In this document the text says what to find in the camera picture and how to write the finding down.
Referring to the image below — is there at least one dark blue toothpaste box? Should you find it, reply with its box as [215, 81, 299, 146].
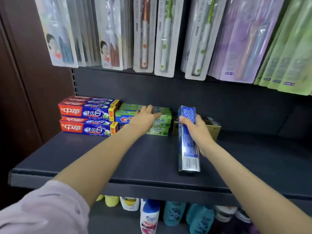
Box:
[177, 105, 201, 173]

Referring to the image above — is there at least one stack of blue child toothbrush packs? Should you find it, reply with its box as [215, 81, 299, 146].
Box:
[34, 0, 102, 69]

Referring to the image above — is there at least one brown-lidded dark jar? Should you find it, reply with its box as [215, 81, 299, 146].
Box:
[214, 206, 238, 223]

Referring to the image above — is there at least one person's left hand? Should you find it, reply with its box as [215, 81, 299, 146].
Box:
[128, 104, 162, 137]

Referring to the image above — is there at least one small teal shampoo bottle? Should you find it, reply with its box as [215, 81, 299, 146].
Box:
[186, 204, 215, 234]

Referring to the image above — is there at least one white bottle blue cap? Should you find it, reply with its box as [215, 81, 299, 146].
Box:
[140, 199, 161, 234]

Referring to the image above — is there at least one person's right forearm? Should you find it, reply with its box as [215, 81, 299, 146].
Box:
[200, 141, 312, 234]

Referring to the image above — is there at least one person's right hand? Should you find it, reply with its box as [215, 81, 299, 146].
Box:
[179, 114, 216, 158]

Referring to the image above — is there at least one green toothbrush pack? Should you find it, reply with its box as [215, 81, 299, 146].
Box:
[154, 0, 185, 78]

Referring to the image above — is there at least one red and blue toothpaste box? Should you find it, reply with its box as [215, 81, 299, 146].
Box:
[64, 95, 120, 103]
[59, 116, 119, 137]
[58, 100, 118, 122]

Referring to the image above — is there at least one person's left forearm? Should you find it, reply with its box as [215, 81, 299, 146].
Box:
[52, 129, 142, 209]

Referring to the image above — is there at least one white-lidded dark jar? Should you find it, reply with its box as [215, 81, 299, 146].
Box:
[235, 207, 252, 225]

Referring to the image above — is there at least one stack of purple toothbrush packs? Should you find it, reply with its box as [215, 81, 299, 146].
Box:
[207, 0, 286, 85]

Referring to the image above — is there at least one gold toothpaste box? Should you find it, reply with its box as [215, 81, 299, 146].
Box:
[172, 116, 222, 142]

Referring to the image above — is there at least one row of green toothbrush packs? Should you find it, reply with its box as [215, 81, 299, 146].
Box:
[180, 0, 228, 81]

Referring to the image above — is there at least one large teal shampoo bottle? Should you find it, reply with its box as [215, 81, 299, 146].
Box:
[163, 201, 187, 227]

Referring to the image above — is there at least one white bottle yellow label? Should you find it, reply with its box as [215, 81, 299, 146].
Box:
[120, 197, 141, 212]

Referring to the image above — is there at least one stack of light green packs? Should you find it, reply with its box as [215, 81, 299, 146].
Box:
[253, 0, 312, 96]

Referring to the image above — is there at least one orange toothbrush pack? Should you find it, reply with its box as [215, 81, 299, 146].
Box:
[133, 0, 158, 73]

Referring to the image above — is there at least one red child toothbrush pack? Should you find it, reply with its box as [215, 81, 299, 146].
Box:
[94, 0, 134, 71]

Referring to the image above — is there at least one dark grey shelf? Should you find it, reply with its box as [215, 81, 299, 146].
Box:
[8, 130, 312, 207]

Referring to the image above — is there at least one dark grey shelf board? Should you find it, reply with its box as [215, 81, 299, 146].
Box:
[87, 200, 190, 234]

